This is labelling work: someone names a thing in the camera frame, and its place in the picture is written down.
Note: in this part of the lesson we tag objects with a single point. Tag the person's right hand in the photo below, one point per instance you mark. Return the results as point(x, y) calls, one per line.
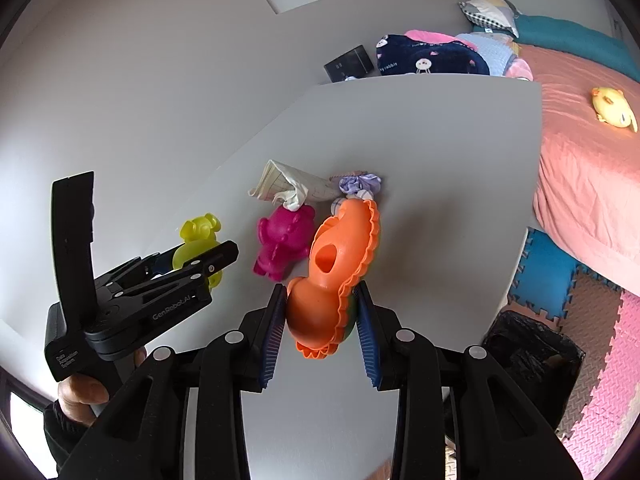
point(380, 472)

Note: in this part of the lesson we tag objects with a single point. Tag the bin with black bag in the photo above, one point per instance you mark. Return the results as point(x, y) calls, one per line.
point(530, 360)

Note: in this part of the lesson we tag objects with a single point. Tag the person's left hand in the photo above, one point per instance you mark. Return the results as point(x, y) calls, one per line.
point(80, 395)

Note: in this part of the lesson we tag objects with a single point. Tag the magenta bear toy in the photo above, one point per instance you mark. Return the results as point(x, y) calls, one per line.
point(280, 240)

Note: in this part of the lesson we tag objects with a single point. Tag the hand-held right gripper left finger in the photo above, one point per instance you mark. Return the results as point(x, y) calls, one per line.
point(272, 340)

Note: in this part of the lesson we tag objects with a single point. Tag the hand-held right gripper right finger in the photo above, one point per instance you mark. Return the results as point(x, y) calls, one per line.
point(367, 340)

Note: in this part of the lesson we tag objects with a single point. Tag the black wall socket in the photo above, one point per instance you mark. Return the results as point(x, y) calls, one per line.
point(350, 62)

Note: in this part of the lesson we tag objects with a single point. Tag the yellow-green bear toy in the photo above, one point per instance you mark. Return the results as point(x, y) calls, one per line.
point(197, 232)

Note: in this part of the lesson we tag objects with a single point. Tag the teal bolster pillow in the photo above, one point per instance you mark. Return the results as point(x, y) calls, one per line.
point(575, 40)

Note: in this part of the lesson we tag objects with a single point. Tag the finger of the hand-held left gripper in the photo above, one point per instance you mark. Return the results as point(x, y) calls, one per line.
point(210, 257)
point(161, 261)

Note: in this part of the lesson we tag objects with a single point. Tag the crumpled patterned cloth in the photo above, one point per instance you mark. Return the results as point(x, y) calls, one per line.
point(280, 180)

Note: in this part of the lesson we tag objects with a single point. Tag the bed with pink sheet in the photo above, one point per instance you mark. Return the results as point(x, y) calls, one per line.
point(580, 175)

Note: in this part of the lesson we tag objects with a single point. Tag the orange shell toy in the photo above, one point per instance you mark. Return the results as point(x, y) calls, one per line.
point(320, 310)

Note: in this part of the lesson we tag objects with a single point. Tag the yellow chick plush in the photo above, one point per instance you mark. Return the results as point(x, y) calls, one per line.
point(612, 107)

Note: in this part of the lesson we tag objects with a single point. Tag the brown foam floor mat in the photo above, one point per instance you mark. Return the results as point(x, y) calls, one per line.
point(592, 310)

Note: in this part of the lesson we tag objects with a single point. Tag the blue foam floor mat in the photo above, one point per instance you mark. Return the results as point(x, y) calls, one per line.
point(547, 275)

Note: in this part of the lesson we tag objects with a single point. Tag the navy rabbit print blanket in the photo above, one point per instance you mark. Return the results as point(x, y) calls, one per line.
point(430, 57)

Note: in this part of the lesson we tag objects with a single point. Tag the pink foam floor mat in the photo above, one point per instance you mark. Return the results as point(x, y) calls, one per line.
point(610, 410)

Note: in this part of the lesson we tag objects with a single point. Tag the checkered patchwork pillow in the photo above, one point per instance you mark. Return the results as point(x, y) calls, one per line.
point(490, 15)

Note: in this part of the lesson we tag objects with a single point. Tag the lavender crumpled cloth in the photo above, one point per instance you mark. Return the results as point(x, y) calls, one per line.
point(360, 184)

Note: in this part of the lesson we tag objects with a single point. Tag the light blue blanket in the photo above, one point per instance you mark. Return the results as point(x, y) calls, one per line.
point(495, 55)

